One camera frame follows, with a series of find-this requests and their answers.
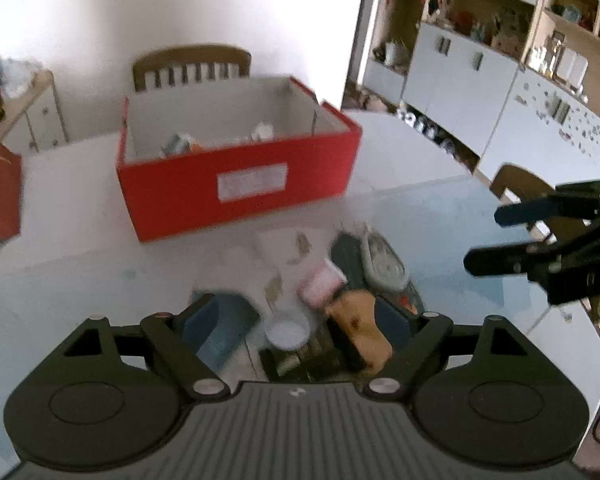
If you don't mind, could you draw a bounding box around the white wall cabinet unit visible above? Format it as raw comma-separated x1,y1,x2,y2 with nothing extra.
360,0,600,196

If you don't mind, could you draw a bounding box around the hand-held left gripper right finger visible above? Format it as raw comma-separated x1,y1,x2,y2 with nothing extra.
362,300,526,403

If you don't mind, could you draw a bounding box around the row of white shoes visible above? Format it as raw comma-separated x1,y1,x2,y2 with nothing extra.
397,107,463,158

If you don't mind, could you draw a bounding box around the tan round toy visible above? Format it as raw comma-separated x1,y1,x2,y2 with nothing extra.
327,290,395,368

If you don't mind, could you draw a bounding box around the white round lid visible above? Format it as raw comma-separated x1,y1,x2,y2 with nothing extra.
265,317,310,351

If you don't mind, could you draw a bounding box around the wooden chair with slat back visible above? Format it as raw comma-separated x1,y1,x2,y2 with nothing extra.
132,46,252,92
490,164,558,235

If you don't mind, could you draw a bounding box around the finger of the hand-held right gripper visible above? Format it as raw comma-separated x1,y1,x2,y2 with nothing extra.
464,240,571,281
494,182,600,228

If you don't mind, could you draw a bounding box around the white sideboard with wooden top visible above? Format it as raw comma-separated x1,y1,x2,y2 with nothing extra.
0,71,71,153

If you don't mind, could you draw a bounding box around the white plastic bag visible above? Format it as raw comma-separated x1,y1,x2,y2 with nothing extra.
0,57,42,98

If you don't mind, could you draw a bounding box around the red cardboard box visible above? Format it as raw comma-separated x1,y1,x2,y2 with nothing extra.
116,76,363,243

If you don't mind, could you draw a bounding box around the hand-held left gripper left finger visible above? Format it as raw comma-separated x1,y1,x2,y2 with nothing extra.
62,294,258,401

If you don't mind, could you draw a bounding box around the grey round gadget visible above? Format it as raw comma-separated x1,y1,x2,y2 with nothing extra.
357,232,412,292

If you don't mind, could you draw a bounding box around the pink and white small cup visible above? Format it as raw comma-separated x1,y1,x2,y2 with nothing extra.
297,259,347,308

